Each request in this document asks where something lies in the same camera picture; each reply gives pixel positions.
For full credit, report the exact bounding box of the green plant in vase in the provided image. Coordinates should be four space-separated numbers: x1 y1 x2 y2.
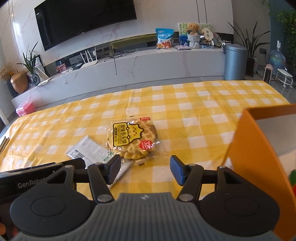
18 42 40 86

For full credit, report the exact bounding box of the pink tissue box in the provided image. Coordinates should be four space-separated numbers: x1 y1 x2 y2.
16 100 36 116

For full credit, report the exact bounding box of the white printed snack packet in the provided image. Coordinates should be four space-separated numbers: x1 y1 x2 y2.
66 136 133 188

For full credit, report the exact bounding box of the blue water jug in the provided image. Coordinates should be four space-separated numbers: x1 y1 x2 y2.
269 40 286 77

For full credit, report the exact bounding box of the yellow checkered tablecloth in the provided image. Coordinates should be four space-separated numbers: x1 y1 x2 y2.
1 81 287 197

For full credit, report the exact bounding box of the pink small heater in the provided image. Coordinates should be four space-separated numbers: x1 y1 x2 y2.
263 64 273 84

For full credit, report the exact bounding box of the waffle snack packet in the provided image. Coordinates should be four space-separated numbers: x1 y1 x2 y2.
106 116 168 166

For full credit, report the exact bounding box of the teddy bear in pot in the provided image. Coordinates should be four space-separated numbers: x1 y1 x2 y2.
186 23 200 49

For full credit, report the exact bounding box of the white wifi router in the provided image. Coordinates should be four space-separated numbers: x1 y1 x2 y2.
80 48 98 69

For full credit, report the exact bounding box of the blue snack bag on cabinet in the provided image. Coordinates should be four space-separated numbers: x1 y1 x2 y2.
156 28 174 49

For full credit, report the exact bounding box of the white round stool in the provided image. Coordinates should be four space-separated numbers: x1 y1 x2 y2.
275 68 293 88

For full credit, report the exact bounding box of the white marble tv cabinet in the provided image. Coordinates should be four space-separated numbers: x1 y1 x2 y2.
11 48 225 107

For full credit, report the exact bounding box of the grey metal trash bin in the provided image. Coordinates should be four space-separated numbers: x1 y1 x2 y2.
223 44 247 80

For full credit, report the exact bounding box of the black wall television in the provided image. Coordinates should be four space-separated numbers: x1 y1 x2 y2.
34 0 137 51

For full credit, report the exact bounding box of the orange cardboard box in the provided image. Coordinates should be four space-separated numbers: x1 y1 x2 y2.
222 104 295 240

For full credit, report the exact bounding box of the bronze round vase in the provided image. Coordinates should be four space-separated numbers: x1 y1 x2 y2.
11 71 29 94

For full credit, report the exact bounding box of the potted long leaf plant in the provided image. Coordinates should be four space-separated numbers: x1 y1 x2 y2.
228 21 270 77

